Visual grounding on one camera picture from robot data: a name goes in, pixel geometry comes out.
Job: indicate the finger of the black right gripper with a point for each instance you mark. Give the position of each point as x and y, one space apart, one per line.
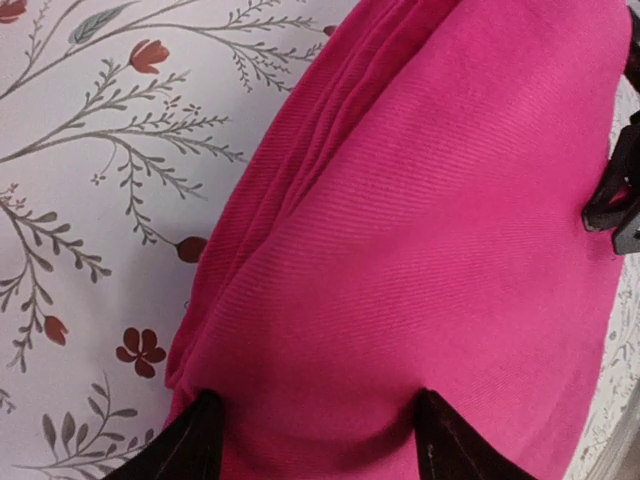
626 236
618 188

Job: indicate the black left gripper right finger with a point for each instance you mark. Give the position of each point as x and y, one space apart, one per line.
449 448

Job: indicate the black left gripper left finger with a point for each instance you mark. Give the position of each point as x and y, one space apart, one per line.
189 448

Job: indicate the pink garment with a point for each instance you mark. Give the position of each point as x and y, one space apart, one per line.
412 220

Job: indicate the floral patterned table cloth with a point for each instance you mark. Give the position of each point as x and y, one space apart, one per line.
126 127

